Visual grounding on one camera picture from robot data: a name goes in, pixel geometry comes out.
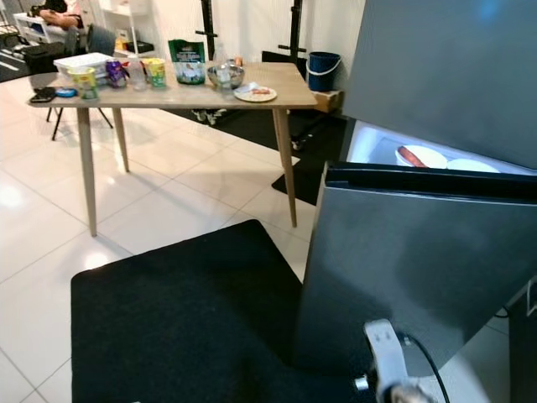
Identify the beige plate with food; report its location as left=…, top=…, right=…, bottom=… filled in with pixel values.
left=233, top=86, right=278, bottom=104

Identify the black floor mat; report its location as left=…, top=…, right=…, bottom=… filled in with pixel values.
left=70, top=220, right=376, bottom=403
left=270, top=118, right=347, bottom=207

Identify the clear water bottle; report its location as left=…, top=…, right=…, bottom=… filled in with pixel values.
left=216, top=44, right=232, bottom=85

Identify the black office chair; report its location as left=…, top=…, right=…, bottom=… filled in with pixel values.
left=17, top=42, right=81, bottom=141

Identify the wooden crate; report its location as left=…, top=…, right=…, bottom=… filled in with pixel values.
left=315, top=90, right=345, bottom=114

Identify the white plate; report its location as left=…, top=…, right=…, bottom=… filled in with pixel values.
left=446, top=158, right=501, bottom=174
left=394, top=144, right=450, bottom=169

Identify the purple snack can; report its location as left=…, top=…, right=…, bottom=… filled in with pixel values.
left=105, top=59, right=128, bottom=89

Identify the green carton pack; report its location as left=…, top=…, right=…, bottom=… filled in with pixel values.
left=168, top=39, right=206, bottom=85

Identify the dark grey bag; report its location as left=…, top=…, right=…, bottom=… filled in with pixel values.
left=88, top=24, right=118, bottom=55

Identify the white plastic food container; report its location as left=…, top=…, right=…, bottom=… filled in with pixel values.
left=53, top=53, right=114, bottom=81

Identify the steel mixing bowl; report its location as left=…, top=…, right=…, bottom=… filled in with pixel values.
left=207, top=65, right=244, bottom=91

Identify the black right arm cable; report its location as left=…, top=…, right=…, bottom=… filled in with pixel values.
left=403, top=333, right=452, bottom=403

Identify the yellow green noodle cup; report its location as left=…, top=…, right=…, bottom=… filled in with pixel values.
left=141, top=57, right=167, bottom=89
left=69, top=69, right=99, bottom=100

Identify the wooden table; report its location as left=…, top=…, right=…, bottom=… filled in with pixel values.
left=29, top=63, right=318, bottom=238

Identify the black metal stand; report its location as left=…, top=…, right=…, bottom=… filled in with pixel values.
left=198, top=0, right=221, bottom=39
left=281, top=0, right=308, bottom=60

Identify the white shelf unit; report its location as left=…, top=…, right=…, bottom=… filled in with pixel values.
left=96, top=0, right=145, bottom=51

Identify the grey steel fridge cabinet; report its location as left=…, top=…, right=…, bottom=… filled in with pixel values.
left=340, top=118, right=537, bottom=403

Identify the brown sausage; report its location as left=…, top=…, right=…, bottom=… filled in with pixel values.
left=399, top=147, right=429, bottom=167

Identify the blue bucket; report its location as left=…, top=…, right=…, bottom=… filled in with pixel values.
left=308, top=52, right=342, bottom=92

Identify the clear drinking glass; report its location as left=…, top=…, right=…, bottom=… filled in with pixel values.
left=128, top=63, right=148, bottom=92

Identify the seated person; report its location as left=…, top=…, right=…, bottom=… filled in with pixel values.
left=38, top=0, right=89, bottom=30

